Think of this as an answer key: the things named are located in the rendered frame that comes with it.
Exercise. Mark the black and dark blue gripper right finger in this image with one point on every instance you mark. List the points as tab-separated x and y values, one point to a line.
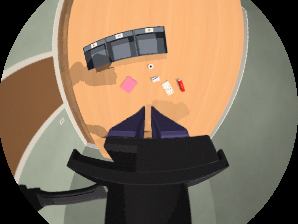
164	127

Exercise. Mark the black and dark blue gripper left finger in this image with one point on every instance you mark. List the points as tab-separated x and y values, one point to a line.
133	126

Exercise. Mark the white domino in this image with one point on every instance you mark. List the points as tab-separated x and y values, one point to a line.
167	87

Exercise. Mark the dark grey rack of bins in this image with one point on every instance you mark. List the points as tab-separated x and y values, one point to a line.
150	41

